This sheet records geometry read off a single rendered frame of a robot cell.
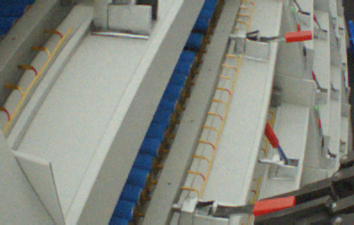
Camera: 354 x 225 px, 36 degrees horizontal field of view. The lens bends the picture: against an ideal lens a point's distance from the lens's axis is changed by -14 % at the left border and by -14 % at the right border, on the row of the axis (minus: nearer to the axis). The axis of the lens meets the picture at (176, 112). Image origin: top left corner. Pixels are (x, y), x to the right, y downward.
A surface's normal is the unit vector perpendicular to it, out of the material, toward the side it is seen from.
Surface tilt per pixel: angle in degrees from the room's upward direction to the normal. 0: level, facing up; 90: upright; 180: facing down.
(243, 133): 19
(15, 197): 90
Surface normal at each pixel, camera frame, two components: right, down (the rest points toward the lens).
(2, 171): 0.92, -0.10
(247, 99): 0.01, -0.77
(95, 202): 0.97, 0.16
